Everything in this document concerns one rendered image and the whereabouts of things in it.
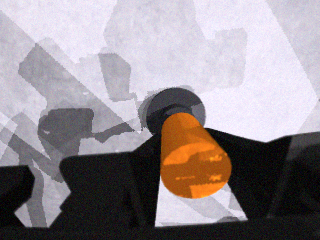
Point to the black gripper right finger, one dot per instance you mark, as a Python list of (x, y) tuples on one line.
[(260, 170)]

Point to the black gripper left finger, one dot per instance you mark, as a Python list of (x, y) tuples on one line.
[(138, 170)]

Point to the orange knob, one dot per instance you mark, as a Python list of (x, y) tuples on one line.
[(193, 165)]

